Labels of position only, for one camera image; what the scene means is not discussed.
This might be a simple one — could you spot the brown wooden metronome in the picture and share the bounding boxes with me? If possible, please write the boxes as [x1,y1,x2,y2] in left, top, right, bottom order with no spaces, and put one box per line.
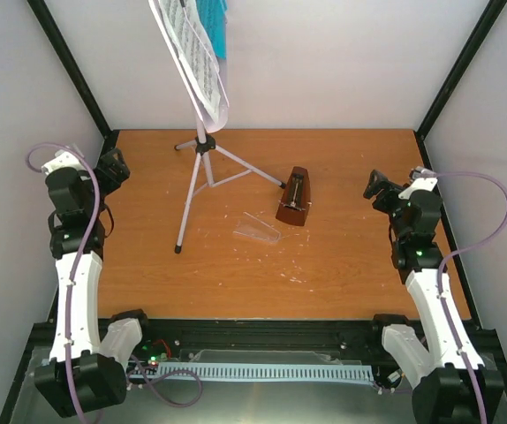
[276,166,312,227]

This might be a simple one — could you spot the clear plastic metronome cover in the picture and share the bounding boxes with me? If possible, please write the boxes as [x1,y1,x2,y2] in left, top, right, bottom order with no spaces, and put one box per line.
[232,212,282,245]

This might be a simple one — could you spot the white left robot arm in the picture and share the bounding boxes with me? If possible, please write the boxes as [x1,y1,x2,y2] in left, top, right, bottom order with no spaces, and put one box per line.
[34,144,155,423]

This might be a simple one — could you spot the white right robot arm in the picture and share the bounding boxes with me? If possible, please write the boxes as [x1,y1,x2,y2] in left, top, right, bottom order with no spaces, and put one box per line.
[363,167,504,423]

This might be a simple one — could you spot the white tripod music stand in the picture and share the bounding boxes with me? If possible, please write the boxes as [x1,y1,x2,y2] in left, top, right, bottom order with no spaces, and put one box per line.
[174,110,286,254]

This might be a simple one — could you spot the white sheet music pages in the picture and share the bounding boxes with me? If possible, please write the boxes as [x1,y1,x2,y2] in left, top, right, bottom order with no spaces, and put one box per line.
[148,1,230,133]

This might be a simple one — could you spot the teal folder on stand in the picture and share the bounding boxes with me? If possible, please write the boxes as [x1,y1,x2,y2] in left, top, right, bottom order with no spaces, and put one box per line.
[196,0,228,60]

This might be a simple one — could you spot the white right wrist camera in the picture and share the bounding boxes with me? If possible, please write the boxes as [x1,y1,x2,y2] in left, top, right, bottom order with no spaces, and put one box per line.
[398,166,438,200]

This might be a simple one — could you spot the light blue cable duct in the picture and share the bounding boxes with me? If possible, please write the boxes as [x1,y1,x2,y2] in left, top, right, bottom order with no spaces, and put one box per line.
[148,362,374,385]

